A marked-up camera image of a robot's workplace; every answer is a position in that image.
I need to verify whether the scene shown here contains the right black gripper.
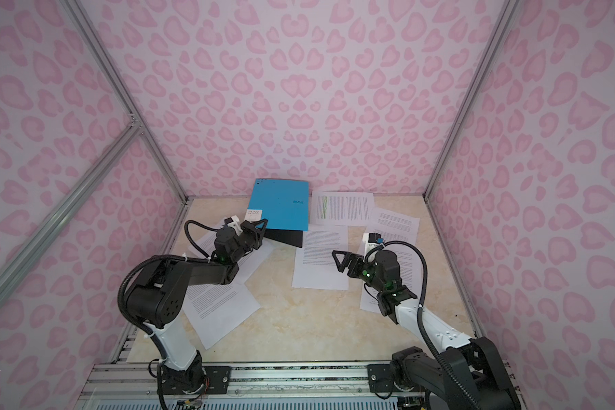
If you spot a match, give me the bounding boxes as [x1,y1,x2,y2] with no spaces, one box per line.
[331,251,387,294]

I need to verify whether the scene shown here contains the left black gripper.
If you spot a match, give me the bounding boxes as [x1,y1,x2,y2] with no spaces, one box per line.
[231,218,267,266]

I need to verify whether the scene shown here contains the printed paper sheet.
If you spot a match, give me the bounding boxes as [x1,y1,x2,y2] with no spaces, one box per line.
[292,225,349,291]

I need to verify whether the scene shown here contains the blue black file folder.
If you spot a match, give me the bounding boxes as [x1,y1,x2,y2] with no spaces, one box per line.
[244,179,310,249]

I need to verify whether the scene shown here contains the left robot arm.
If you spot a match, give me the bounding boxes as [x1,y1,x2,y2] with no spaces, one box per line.
[117,217,268,396]

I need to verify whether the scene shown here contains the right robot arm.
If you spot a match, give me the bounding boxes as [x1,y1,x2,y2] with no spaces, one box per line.
[331,244,521,409]

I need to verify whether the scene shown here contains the green highlighted paper sheet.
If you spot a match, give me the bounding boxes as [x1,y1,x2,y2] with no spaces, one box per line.
[310,191,375,227]

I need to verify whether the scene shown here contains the left diagonal aluminium strut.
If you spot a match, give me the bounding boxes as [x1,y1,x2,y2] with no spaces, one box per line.
[0,121,141,309]

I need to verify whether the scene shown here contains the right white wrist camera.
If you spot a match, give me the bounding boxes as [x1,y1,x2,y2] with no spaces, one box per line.
[360,232,384,256]

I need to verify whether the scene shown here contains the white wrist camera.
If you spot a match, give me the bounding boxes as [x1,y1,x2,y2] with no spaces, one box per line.
[224,215,243,236]
[360,232,384,256]

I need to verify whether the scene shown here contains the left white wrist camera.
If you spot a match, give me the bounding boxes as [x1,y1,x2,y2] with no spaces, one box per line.
[224,215,243,236]

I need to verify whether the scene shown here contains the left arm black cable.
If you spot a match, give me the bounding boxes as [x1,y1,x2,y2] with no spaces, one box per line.
[183,219,227,259]

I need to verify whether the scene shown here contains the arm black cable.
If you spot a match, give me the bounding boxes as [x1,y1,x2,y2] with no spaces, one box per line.
[363,240,483,410]
[183,219,227,259]

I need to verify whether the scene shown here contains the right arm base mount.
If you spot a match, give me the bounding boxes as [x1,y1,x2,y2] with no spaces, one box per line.
[366,360,442,397]

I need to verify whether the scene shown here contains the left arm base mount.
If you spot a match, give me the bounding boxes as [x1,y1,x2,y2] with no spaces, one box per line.
[160,365,232,396]

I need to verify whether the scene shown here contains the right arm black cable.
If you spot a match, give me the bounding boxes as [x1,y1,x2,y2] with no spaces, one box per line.
[363,240,483,410]

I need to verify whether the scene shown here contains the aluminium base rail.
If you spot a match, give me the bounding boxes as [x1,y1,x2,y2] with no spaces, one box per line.
[76,359,524,410]

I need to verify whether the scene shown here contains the left corner aluminium post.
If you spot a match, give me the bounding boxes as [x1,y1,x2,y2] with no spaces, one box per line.
[60,0,189,204]

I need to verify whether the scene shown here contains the corner aluminium post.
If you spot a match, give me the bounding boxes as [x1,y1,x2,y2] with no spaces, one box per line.
[60,0,189,204]
[423,0,524,203]

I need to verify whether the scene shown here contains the right corner aluminium post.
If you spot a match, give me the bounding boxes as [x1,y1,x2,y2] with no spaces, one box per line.
[423,0,524,203]

